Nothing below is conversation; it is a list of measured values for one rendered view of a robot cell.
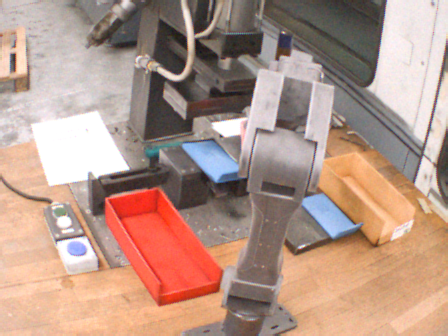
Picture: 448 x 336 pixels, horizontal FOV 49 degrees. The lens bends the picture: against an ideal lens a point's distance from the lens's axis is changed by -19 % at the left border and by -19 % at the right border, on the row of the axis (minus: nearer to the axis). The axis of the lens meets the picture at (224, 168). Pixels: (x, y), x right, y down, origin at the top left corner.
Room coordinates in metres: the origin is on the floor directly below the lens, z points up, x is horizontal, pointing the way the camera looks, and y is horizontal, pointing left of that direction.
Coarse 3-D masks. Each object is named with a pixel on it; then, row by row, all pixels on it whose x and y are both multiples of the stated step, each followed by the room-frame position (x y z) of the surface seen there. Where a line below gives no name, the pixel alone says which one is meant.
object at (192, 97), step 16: (176, 48) 1.13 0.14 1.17; (208, 48) 1.15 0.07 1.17; (208, 64) 1.03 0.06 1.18; (224, 64) 1.02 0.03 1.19; (240, 64) 1.05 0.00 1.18; (192, 80) 1.03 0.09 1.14; (208, 80) 1.01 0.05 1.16; (224, 80) 0.96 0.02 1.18; (240, 80) 0.98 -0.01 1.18; (256, 80) 1.00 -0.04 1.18; (176, 96) 0.97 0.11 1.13; (192, 96) 0.96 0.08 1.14; (208, 96) 0.97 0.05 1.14; (224, 96) 0.98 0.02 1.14; (240, 96) 1.00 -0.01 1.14; (192, 112) 0.94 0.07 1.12; (208, 112) 0.96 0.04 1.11; (224, 112) 0.98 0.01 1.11
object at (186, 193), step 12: (168, 180) 0.98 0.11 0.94; (180, 180) 0.94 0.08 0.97; (192, 180) 0.95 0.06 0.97; (240, 180) 1.01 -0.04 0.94; (168, 192) 0.97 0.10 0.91; (180, 192) 0.94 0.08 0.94; (192, 192) 0.95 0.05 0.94; (204, 192) 0.97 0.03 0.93; (240, 192) 1.02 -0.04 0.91; (180, 204) 0.94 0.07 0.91; (192, 204) 0.95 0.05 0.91
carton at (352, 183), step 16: (336, 160) 1.12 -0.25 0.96; (352, 160) 1.15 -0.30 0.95; (320, 176) 1.09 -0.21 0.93; (336, 176) 1.04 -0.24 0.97; (352, 176) 1.15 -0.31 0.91; (368, 176) 1.11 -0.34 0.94; (336, 192) 1.03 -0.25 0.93; (352, 192) 0.99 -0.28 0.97; (368, 192) 1.09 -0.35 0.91; (384, 192) 1.05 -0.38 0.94; (352, 208) 0.98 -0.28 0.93; (368, 208) 0.94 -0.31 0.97; (384, 208) 1.04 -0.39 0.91; (400, 208) 0.99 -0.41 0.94; (368, 224) 0.93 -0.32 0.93; (384, 224) 0.89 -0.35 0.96; (400, 224) 0.98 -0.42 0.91; (368, 240) 0.91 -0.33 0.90; (384, 240) 0.90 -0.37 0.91
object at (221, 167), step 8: (184, 144) 1.03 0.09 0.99; (192, 144) 1.04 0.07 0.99; (200, 144) 1.05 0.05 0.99; (208, 144) 1.05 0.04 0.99; (192, 152) 1.01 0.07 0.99; (200, 152) 1.01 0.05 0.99; (216, 152) 1.03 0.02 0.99; (200, 160) 0.98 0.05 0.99; (208, 160) 0.99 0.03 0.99; (216, 160) 1.00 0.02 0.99; (224, 160) 1.00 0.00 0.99; (208, 168) 0.96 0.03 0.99; (216, 168) 0.97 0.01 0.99; (224, 168) 0.97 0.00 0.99; (232, 168) 0.98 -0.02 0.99; (216, 176) 0.94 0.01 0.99; (224, 176) 0.92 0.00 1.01; (232, 176) 0.93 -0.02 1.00
